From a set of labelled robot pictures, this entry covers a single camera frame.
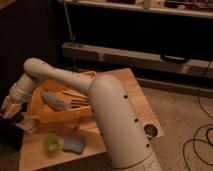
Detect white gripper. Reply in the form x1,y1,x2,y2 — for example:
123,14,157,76
0,84,28,119

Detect dark purple grapes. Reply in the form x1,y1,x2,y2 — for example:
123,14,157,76
14,112,25,123

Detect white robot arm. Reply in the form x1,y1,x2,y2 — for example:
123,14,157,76
1,58,163,171

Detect white paper cup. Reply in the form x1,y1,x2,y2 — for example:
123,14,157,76
15,115,36,133

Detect yellow plastic bin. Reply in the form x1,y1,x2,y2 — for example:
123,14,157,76
28,80,92,124

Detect grey cloth in bin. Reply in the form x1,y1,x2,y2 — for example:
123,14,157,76
42,91,70,111

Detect green small bowl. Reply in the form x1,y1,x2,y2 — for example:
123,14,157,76
43,134,60,153

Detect wooden table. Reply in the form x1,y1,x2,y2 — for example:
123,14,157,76
19,69,164,171

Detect blue sponge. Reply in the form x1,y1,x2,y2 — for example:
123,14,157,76
62,137,86,154

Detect grey metal shelf beam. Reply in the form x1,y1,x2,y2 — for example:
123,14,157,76
62,42,213,79

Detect wooden handled brush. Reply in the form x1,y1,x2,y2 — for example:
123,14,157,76
62,91,88,102

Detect black floor cable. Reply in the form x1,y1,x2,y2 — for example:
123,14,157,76
182,89,213,171

